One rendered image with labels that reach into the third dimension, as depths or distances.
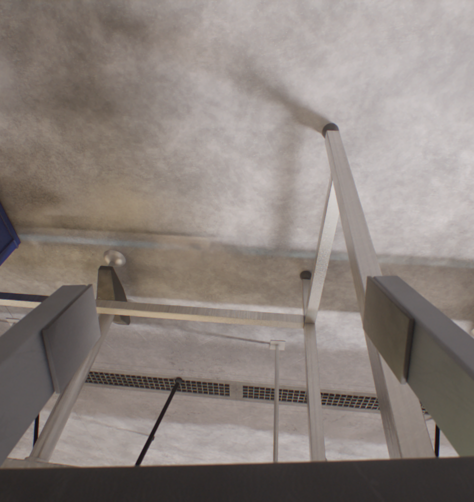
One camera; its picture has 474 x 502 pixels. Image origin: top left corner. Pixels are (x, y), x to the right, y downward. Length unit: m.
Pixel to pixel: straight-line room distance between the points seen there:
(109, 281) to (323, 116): 0.82
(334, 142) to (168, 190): 0.49
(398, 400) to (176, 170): 0.81
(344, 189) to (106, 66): 0.62
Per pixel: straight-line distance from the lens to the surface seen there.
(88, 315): 0.17
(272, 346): 1.53
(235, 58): 0.89
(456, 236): 1.22
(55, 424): 1.11
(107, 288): 1.26
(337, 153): 0.80
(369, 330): 0.17
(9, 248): 1.39
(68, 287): 0.17
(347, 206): 0.62
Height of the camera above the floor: 0.87
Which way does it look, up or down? 49 degrees down
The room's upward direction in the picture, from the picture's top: 171 degrees counter-clockwise
